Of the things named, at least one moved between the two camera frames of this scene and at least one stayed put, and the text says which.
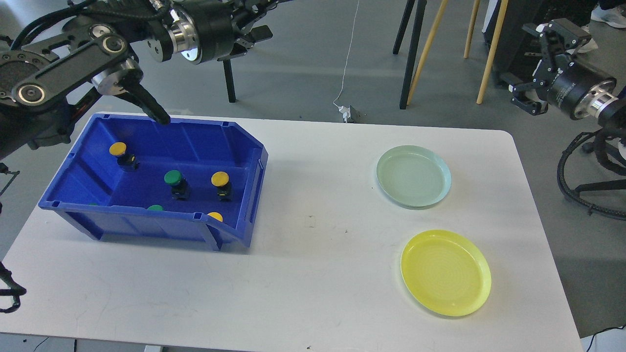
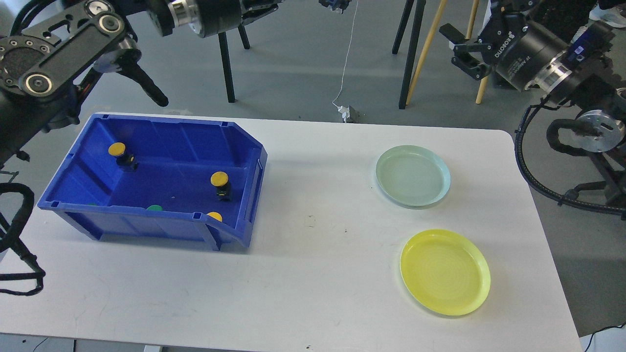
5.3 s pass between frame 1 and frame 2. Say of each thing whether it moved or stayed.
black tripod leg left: stayed
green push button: moved
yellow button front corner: stayed
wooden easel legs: stayed
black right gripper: moved
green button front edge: stayed
